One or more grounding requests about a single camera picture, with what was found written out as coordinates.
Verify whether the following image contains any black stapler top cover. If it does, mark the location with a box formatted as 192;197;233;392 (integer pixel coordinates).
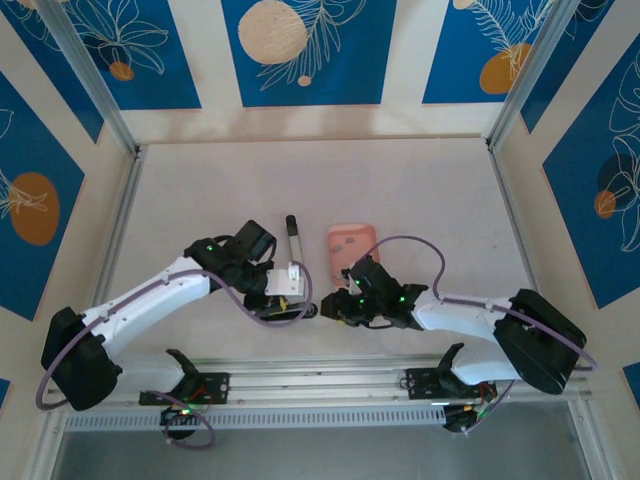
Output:
253;301;320;322

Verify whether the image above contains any silver stapler magazine rail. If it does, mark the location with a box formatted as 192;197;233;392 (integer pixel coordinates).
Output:
284;214;306;265

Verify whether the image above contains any pink plastic tray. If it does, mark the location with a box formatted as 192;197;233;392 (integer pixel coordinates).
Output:
327;223;383;287

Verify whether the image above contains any small electronics board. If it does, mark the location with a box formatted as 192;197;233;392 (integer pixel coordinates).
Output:
159;405;201;441
442;399;501;437

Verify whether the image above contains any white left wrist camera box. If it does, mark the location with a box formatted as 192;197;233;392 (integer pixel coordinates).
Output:
264;263;306;297

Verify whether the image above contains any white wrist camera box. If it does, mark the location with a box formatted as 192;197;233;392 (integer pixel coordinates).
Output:
264;263;306;297
341;268;364;297

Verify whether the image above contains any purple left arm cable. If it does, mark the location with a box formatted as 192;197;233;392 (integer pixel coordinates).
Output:
38;263;315;449

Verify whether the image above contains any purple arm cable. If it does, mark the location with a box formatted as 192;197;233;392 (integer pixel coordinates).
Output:
38;263;315;449
355;234;600;439

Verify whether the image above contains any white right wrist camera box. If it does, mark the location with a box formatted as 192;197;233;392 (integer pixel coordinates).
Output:
341;268;364;297

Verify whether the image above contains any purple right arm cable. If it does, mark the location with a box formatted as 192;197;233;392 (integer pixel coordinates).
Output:
355;234;600;439

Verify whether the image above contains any grey slotted cable duct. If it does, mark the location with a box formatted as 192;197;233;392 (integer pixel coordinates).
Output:
64;407;447;432

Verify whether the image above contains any aluminium side rail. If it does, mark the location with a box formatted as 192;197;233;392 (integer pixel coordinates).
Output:
487;142;619;480
27;145;147;480

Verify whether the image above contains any aluminium frame post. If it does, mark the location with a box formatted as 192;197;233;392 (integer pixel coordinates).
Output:
485;0;584;151
35;0;141;157

